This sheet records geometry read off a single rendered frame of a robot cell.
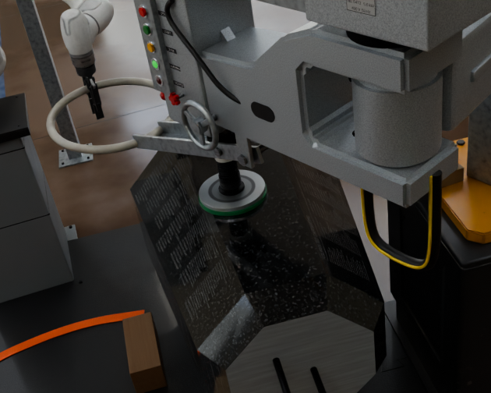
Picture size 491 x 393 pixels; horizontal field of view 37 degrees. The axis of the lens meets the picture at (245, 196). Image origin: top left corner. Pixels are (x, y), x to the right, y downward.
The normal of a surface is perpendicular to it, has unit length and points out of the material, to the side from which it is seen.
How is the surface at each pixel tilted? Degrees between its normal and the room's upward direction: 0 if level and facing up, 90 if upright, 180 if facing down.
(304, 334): 90
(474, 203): 0
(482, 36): 90
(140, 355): 0
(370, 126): 90
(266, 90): 90
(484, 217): 0
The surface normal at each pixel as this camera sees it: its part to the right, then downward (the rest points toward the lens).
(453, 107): 0.45, 0.47
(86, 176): -0.14, -0.80
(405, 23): -0.73, 0.48
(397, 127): -0.15, 0.59
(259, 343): 0.21, 0.55
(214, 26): 0.67, 0.35
